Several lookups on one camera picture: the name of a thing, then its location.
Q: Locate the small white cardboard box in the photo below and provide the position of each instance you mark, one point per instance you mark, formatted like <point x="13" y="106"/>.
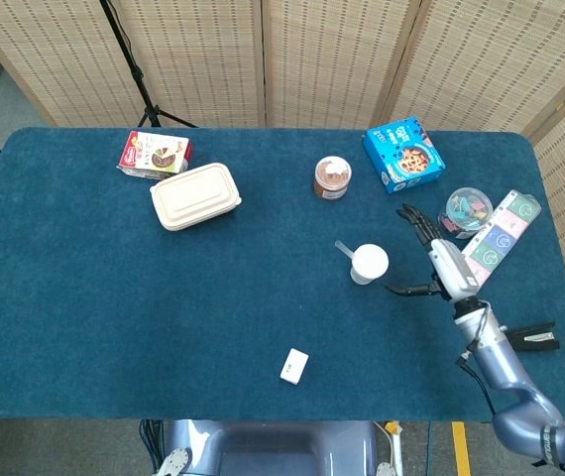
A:
<point x="294" y="366"/>

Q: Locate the blue cookie box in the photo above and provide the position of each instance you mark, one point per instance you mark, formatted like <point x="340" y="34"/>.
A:
<point x="404" y="154"/>

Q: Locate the beige lidded lunch box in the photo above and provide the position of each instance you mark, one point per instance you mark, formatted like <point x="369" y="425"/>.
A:
<point x="194" y="194"/>

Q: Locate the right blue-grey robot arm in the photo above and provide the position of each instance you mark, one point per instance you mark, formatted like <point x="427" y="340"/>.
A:
<point x="515" y="387"/>

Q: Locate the brown jar with clear lid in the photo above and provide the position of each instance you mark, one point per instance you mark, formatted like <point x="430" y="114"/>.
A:
<point x="332" y="176"/>

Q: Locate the red white snack box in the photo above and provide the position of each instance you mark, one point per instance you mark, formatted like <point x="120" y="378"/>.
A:
<point x="153" y="154"/>

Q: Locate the clear jar of binder clips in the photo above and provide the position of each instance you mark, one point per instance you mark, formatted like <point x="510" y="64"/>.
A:
<point x="465" y="210"/>

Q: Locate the clear plastic straw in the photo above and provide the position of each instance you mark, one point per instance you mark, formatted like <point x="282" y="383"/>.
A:
<point x="344" y="248"/>

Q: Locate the black tripod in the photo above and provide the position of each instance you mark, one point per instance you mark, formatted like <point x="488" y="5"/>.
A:
<point x="136" y="69"/>

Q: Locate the black stapler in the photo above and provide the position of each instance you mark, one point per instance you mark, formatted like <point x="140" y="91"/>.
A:
<point x="535" y="339"/>

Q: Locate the white paper cup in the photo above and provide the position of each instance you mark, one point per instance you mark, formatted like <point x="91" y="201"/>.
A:
<point x="370" y="262"/>

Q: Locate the bamboo folding screen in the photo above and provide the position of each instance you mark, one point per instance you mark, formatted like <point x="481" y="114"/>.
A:
<point x="337" y="54"/>

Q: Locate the blue table mat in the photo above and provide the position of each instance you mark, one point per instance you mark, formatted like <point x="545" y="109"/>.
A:
<point x="114" y="317"/>

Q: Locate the blue-grey robot torso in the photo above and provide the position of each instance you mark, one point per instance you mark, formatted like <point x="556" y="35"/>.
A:
<point x="272" y="448"/>

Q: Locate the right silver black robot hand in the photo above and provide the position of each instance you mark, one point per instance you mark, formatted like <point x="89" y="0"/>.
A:
<point x="451" y="268"/>

